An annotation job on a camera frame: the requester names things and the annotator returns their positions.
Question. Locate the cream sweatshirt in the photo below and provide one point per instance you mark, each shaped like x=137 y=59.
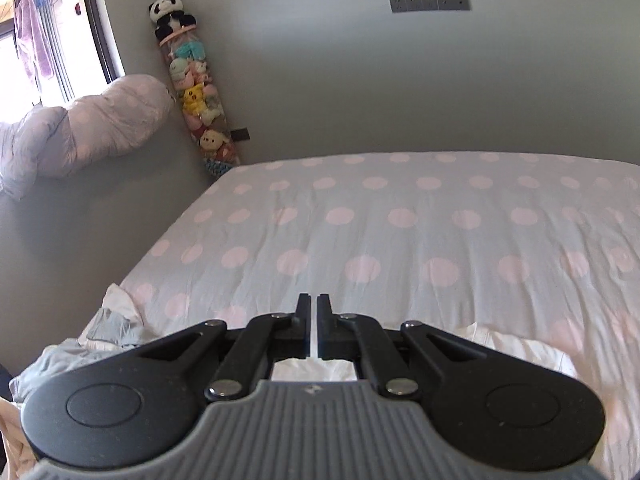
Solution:
x=10 y=435

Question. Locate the polka dot bed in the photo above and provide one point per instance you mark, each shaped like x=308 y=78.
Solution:
x=400 y=240

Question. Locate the grey wall switch panel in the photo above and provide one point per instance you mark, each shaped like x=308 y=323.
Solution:
x=430 y=3

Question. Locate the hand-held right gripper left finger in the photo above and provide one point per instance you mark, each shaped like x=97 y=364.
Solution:
x=302 y=330

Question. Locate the grey garment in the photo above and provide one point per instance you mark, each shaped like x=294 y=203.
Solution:
x=112 y=332

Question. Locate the tube of plush toys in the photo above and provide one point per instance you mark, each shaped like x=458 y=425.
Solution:
x=197 y=100

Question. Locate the dark wall socket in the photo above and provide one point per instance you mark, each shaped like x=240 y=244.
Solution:
x=240 y=134

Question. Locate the purple hanging garment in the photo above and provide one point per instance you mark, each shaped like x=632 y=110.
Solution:
x=32 y=35

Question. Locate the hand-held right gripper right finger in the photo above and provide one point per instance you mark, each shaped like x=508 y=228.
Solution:
x=325 y=330

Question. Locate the panda plush toy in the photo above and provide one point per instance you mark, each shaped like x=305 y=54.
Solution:
x=167 y=10

